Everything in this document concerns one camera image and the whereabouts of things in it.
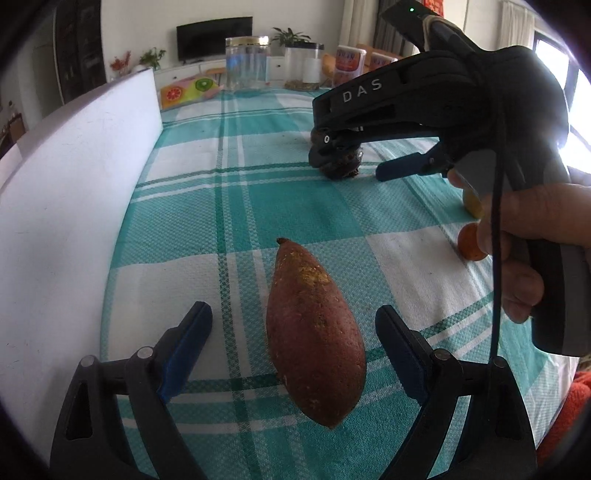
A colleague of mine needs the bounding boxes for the black cable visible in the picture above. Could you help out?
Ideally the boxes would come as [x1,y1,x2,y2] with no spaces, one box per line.
[480,46,509,361]

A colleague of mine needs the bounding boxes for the white board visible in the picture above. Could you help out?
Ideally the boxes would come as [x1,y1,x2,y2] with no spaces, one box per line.
[0,69,163,462]

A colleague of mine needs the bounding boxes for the glass jar with gold lid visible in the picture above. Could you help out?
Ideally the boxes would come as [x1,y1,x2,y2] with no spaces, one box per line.
[225,37,270,92]

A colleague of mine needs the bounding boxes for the orange cloth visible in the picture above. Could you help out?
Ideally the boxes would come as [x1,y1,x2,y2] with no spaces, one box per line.
[536,369,591,467]

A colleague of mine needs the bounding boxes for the small green potted plant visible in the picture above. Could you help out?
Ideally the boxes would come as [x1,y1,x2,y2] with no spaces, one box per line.
[139,47,167,71]

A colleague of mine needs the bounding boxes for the dark brown round fruit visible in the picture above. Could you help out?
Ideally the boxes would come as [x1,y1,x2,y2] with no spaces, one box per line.
[321,148,362,180]

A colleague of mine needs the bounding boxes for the person's right hand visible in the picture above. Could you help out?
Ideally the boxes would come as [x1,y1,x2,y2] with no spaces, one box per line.
[447,168,591,324]

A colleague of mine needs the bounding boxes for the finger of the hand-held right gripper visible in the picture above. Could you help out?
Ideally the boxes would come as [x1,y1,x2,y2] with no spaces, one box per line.
[308,129,365,169]
[375,152,444,182]

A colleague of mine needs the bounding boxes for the teal checkered tablecloth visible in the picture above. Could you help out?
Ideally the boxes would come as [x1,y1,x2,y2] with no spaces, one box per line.
[99,85,583,480]

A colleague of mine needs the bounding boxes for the clear jar with black lid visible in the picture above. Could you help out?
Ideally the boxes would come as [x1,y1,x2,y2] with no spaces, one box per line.
[283,42,325,90]

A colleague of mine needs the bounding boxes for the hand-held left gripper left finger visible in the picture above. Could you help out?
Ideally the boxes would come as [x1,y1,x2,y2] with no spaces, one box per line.
[50,301,214,480]

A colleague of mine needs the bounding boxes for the yellow fruit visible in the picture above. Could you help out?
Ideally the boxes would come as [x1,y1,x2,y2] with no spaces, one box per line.
[462,182,485,219]

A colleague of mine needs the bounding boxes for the red flower plant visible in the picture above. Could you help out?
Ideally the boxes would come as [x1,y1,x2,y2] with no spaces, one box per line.
[110,51,132,77]

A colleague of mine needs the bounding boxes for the reddish brown sweet potato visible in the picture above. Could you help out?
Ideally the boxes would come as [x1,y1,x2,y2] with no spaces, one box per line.
[266,237,367,430]

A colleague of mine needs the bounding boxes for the black television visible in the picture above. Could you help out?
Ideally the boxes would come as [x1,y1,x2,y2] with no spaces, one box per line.
[176,17,254,64]

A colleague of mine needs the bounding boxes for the white low cabinet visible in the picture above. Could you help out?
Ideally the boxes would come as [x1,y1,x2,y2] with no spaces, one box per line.
[152,55,287,88]

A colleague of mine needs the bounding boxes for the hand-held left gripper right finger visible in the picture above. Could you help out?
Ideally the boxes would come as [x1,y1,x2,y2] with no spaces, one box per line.
[375,305,539,480]

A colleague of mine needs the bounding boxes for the fruit print packet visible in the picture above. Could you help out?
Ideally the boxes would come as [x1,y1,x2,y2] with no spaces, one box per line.
[160,76,222,110]

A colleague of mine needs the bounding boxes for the small orange fruit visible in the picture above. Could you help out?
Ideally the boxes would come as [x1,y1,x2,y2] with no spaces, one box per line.
[457,222,488,260]

